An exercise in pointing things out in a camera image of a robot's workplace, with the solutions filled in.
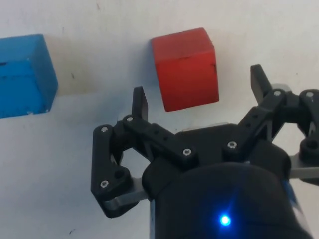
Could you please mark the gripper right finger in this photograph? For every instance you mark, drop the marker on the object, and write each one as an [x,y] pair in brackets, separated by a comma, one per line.
[264,112]

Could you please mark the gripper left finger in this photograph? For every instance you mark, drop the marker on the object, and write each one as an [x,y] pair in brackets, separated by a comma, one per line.
[102,159]

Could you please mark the red cube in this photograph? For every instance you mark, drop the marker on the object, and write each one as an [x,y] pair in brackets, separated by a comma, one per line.
[187,74]

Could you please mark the blue cube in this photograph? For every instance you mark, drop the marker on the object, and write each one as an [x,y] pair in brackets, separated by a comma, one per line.
[22,82]

